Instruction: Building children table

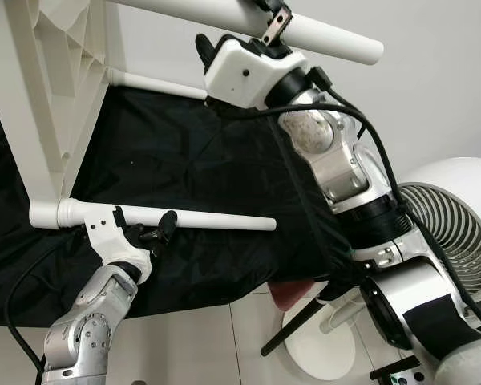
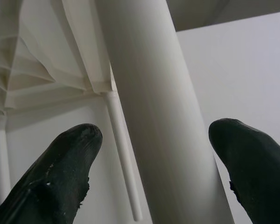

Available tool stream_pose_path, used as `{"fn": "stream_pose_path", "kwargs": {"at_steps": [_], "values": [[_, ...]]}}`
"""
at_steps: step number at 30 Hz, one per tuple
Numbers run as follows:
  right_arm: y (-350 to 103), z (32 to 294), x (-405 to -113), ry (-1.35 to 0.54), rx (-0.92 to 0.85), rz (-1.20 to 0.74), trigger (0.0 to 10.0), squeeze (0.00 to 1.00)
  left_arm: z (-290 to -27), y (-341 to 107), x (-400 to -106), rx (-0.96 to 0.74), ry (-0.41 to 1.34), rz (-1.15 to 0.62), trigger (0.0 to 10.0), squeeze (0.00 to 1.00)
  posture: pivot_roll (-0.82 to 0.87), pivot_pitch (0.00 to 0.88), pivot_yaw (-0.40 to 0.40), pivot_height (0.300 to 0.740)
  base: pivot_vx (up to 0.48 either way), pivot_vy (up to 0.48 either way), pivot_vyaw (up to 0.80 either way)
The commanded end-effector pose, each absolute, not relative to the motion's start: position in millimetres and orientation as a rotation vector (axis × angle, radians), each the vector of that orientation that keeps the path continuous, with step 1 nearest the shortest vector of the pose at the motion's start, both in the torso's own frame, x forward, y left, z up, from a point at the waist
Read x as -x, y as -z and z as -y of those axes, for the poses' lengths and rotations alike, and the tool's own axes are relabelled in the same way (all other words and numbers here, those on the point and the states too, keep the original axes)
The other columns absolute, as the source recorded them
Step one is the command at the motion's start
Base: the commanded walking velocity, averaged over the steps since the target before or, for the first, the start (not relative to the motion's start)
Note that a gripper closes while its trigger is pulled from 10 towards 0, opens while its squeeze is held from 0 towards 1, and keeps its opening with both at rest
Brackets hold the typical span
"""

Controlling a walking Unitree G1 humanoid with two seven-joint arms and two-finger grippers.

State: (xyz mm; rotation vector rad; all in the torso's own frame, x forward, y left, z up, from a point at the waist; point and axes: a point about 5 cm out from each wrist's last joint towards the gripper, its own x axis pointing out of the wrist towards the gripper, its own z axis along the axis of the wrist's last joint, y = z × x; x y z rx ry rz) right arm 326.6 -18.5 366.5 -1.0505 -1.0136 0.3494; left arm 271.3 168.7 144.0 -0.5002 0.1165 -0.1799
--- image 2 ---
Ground white plastic table top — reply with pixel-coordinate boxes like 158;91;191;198
0;0;119;117

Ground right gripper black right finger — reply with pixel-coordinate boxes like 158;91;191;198
208;118;280;224

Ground white plastic table leg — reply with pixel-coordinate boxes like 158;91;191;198
0;113;12;203
93;0;236;224
104;91;143;222

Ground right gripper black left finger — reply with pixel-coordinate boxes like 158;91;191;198
0;123;104;224

